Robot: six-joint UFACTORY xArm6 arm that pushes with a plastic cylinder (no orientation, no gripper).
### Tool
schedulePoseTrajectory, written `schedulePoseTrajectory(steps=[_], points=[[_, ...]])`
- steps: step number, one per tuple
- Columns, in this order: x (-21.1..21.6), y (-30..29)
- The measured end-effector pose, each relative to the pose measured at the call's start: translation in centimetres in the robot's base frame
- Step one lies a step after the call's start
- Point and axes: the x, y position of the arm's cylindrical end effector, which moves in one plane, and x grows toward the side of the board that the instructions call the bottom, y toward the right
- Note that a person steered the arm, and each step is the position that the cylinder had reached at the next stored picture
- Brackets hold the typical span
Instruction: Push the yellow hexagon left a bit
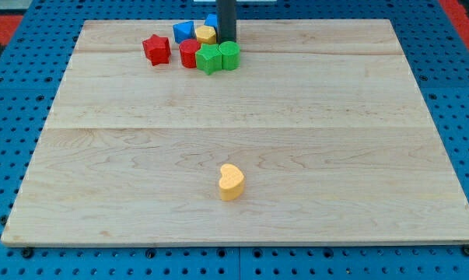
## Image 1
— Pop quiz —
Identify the yellow hexagon block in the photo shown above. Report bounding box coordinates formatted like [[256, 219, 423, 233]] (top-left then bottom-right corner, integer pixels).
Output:
[[195, 26, 217, 44]]

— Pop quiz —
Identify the yellow heart block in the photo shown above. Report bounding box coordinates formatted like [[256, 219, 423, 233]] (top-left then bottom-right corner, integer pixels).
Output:
[[219, 163, 245, 201]]

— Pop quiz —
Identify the green star block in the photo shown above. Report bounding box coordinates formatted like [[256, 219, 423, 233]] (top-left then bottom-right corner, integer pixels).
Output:
[[195, 44, 222, 75]]

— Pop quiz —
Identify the light wooden board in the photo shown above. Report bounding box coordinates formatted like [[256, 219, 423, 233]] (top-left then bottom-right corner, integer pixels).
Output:
[[2, 19, 469, 247]]

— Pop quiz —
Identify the green cylinder block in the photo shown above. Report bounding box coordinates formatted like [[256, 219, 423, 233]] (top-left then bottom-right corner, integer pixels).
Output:
[[219, 41, 240, 71]]

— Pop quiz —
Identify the red cylinder block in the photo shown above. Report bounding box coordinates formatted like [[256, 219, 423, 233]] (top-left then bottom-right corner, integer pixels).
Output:
[[179, 39, 201, 68]]

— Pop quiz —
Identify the red star block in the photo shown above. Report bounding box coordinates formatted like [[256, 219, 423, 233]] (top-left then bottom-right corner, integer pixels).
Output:
[[142, 34, 171, 66]]

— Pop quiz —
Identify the blue triangle block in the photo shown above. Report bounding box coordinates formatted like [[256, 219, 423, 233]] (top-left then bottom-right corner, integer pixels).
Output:
[[173, 21, 195, 44]]

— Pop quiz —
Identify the blue cube block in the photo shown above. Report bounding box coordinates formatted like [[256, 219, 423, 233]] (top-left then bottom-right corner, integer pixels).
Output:
[[204, 13, 218, 30]]

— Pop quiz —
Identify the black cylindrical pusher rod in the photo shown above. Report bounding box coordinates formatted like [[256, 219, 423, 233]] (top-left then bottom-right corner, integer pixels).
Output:
[[215, 0, 237, 43]]

